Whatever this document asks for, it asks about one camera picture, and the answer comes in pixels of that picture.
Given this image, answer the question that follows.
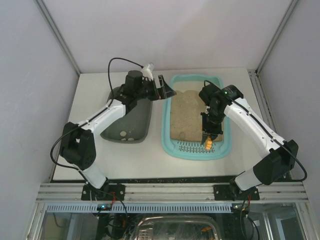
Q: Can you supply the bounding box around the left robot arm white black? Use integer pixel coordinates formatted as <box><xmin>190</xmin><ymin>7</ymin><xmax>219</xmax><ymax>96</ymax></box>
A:
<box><xmin>59</xmin><ymin>69</ymin><xmax>177</xmax><ymax>189</ymax></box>

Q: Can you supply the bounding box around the aluminium right side rail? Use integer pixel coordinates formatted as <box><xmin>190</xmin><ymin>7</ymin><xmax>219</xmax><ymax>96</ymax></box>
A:
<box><xmin>247</xmin><ymin>69</ymin><xmax>277</xmax><ymax>130</ymax></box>

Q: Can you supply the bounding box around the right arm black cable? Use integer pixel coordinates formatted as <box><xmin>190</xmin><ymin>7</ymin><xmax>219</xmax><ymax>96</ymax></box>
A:
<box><xmin>203</xmin><ymin>79</ymin><xmax>308</xmax><ymax>201</ymax></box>

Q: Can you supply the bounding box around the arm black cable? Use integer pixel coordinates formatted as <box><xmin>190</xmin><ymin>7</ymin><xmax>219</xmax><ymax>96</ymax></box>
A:
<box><xmin>203</xmin><ymin>79</ymin><xmax>308</xmax><ymax>201</ymax></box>
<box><xmin>49</xmin><ymin>57</ymin><xmax>145</xmax><ymax>171</ymax></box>

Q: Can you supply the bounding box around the aluminium rail frame front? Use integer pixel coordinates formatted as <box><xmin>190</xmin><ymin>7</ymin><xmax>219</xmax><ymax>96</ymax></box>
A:
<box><xmin>36</xmin><ymin>182</ymin><xmax>308</xmax><ymax>203</ymax></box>

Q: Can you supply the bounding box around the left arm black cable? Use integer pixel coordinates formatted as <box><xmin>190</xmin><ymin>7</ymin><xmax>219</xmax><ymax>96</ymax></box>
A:
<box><xmin>49</xmin><ymin>57</ymin><xmax>145</xmax><ymax>171</ymax></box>

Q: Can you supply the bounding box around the metal basket below table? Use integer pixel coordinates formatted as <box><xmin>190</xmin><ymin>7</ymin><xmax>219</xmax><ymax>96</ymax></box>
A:
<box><xmin>130</xmin><ymin>214</ymin><xmax>222</xmax><ymax>240</ymax></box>

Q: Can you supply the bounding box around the blue slotted cable duct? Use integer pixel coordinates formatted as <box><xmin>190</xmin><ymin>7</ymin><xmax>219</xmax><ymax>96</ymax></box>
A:
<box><xmin>46</xmin><ymin>203</ymin><xmax>233</xmax><ymax>214</ymax></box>

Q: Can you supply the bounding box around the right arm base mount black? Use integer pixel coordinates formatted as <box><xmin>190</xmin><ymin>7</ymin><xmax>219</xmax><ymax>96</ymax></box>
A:
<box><xmin>213</xmin><ymin>183</ymin><xmax>260</xmax><ymax>201</ymax></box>

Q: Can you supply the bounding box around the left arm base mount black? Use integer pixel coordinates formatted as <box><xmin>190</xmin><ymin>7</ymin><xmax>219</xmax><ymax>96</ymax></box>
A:
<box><xmin>81</xmin><ymin>183</ymin><xmax>126</xmax><ymax>201</ymax></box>

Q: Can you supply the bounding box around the orange litter scoop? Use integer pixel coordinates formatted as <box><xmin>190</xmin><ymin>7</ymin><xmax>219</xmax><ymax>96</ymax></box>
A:
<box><xmin>204</xmin><ymin>137</ymin><xmax>213</xmax><ymax>150</ymax></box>

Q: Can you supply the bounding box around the grey plastic bin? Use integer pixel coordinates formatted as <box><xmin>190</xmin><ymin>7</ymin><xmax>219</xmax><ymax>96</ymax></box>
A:
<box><xmin>100</xmin><ymin>99</ymin><xmax>153</xmax><ymax>144</ymax></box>

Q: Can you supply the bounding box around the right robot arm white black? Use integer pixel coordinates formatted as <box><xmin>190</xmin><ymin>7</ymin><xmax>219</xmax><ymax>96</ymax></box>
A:
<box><xmin>199</xmin><ymin>80</ymin><xmax>299</xmax><ymax>195</ymax></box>

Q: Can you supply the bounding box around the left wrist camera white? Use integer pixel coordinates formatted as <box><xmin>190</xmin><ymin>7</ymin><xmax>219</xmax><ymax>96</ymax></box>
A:
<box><xmin>141</xmin><ymin>63</ymin><xmax>154</xmax><ymax>81</ymax></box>

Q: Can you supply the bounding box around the teal litter box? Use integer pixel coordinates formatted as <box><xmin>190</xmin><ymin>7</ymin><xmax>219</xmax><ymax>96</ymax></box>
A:
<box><xmin>161</xmin><ymin>74</ymin><xmax>232</xmax><ymax>161</ymax></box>

